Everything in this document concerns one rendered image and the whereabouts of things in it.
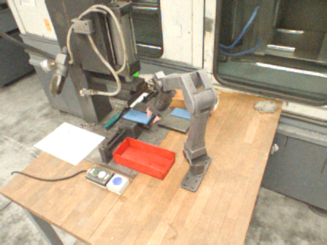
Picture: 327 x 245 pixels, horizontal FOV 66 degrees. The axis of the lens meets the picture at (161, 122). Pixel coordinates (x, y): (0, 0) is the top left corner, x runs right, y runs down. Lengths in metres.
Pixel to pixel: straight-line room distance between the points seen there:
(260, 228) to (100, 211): 1.31
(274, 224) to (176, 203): 1.19
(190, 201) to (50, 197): 0.57
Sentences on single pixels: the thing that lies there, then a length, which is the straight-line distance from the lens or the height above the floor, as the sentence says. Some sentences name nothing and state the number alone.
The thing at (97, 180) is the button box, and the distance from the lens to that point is 1.11.
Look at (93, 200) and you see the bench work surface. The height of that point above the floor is 0.90.
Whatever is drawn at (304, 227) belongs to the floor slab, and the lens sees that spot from 2.16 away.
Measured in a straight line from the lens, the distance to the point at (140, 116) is 1.27.
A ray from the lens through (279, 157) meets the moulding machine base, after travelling 1.91.
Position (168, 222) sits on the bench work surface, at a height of 0.90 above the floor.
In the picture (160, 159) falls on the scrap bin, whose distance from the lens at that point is 1.16.
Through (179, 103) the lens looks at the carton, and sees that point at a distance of 1.42.
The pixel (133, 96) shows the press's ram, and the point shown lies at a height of 1.14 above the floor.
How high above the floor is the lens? 1.75
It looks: 39 degrees down
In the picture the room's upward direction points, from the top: 6 degrees counter-clockwise
